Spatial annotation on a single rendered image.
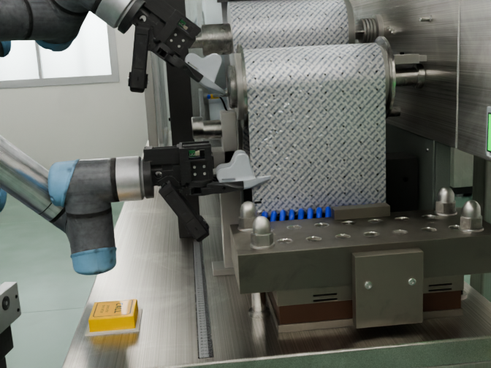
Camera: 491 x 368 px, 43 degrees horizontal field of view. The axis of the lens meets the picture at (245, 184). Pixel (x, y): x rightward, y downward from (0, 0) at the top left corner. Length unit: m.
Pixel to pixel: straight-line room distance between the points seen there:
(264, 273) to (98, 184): 0.32
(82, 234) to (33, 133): 5.79
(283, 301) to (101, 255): 0.32
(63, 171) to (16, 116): 5.81
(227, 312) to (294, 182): 0.25
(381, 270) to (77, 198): 0.49
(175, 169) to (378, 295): 0.39
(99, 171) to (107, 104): 5.64
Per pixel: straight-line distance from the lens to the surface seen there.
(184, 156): 1.03
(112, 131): 6.71
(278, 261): 0.91
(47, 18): 1.15
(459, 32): 1.05
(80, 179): 1.05
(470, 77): 1.01
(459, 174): 5.39
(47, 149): 6.84
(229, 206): 1.17
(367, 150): 1.11
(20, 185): 1.17
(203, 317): 1.03
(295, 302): 0.95
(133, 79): 1.12
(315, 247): 0.92
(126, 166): 1.05
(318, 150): 1.09
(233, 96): 1.08
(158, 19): 1.12
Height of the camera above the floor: 1.32
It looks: 12 degrees down
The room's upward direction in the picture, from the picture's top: 3 degrees counter-clockwise
